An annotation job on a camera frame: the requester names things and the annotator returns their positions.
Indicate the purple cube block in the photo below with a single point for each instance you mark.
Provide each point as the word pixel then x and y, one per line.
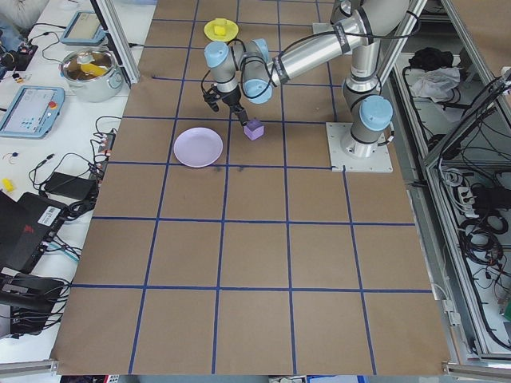
pixel 254 131

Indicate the yellow cube block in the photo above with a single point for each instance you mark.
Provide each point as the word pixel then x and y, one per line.
pixel 220 30

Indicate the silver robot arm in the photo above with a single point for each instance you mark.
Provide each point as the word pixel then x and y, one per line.
pixel 341 10
pixel 311 54

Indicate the light purple round plate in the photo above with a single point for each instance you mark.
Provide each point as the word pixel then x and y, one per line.
pixel 198 147

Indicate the yellow round plate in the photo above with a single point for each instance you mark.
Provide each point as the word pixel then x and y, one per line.
pixel 231 31

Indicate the stainless steel pot glass lid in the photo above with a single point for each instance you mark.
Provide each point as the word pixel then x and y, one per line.
pixel 93 80

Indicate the black power strip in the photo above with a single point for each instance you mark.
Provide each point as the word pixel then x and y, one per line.
pixel 103 151

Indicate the light blue teach pendant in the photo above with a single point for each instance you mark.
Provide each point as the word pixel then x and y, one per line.
pixel 30 111
pixel 81 28

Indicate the black power adapter brick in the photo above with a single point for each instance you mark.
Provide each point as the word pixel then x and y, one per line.
pixel 68 185

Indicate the black cloth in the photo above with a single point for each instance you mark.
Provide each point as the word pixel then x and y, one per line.
pixel 431 58

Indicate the white crumpled cloth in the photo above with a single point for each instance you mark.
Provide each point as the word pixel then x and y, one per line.
pixel 437 81

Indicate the small yellow object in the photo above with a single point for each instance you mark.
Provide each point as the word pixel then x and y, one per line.
pixel 7 184

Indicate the white power strip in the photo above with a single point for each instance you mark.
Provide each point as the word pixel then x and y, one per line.
pixel 466 199

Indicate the black box red logo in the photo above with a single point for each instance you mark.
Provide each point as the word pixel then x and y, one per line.
pixel 28 227

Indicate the black electronics device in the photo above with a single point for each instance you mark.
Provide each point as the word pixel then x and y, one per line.
pixel 28 295

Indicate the aluminium corner bar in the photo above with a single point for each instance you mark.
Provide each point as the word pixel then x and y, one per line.
pixel 28 367
pixel 475 369

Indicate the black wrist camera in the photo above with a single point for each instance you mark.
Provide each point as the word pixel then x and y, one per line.
pixel 211 99

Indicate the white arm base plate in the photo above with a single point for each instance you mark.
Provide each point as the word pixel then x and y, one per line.
pixel 320 28
pixel 339 155

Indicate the aluminium profile post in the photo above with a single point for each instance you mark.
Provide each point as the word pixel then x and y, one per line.
pixel 120 40

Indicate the V-shaped metal bar frame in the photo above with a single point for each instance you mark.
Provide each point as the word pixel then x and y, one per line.
pixel 463 30

